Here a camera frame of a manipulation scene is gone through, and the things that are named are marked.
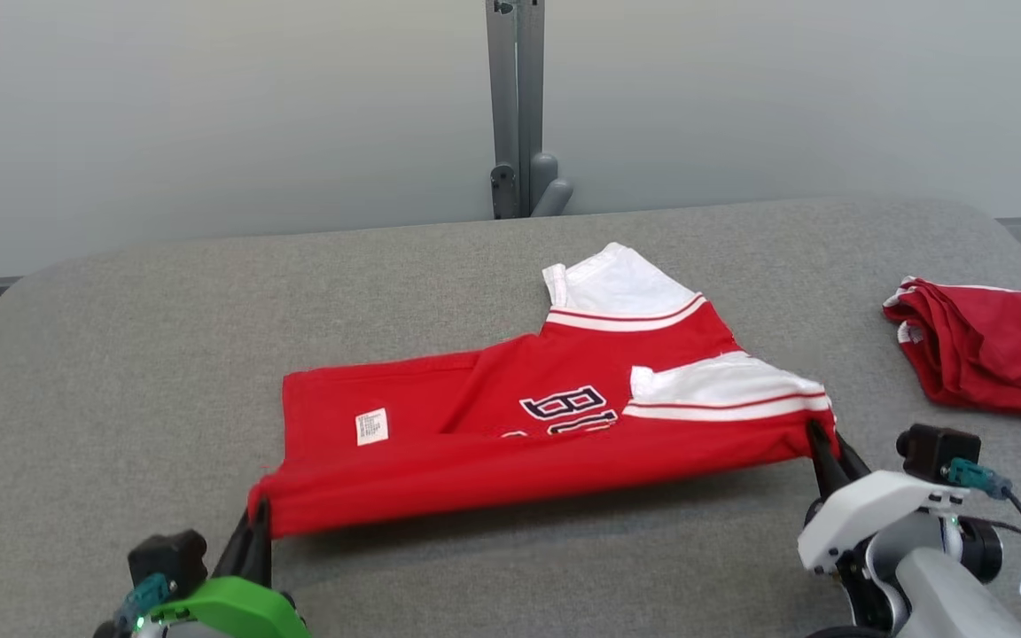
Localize red shorts with white stripe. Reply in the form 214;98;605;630
883;276;1021;429

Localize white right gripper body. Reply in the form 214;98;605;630
797;470;947;577

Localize right camera cable teal plug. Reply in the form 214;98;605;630
945;457;1021;621

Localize dark perforated post plate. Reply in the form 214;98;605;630
490;163;518;220

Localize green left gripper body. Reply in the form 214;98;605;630
147;576;310;638

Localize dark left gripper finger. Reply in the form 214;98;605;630
212;512;257;583
248;498;275;589

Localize red jersey with number print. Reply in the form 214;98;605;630
247;241;838;540

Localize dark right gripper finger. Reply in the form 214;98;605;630
806;419;850;500
829;432;871;480

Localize left camera cable teal plug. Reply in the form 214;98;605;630
113;574;171;633

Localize camera cable teal plug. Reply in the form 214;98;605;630
945;457;1021;621
113;574;171;633

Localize grey metal partition post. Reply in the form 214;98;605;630
485;0;548;220

